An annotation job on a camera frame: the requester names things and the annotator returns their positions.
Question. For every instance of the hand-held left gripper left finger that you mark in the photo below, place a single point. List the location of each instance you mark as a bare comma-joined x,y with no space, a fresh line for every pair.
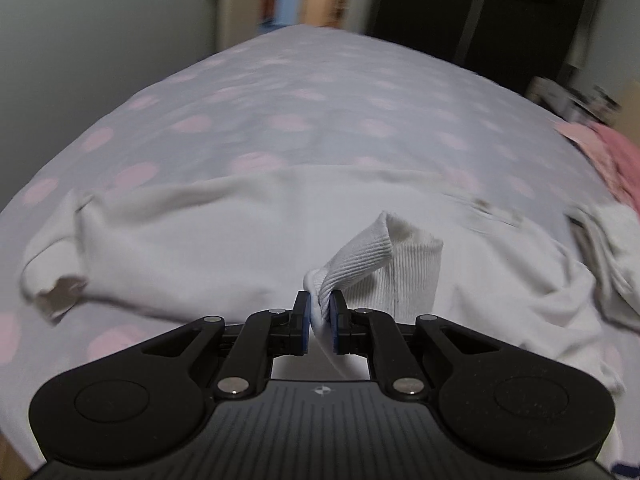
303,321

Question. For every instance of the grey bedsheet with pink dots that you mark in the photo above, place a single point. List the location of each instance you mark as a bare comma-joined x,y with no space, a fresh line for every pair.
310,110

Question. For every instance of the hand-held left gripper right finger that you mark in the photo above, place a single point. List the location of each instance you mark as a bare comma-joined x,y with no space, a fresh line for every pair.
336,321

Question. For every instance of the dark wardrobe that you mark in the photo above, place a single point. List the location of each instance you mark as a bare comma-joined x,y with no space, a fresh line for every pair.
480,15

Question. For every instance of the white door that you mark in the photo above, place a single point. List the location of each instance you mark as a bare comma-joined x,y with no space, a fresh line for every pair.
107,20

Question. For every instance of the white long-sleeved garment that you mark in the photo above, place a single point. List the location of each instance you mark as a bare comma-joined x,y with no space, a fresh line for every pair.
210,255

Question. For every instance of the pink cloth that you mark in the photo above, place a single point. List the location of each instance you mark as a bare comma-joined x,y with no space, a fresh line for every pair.
607,152

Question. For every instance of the clutter of small boxes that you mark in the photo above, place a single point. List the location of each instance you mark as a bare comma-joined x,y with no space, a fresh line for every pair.
575,100

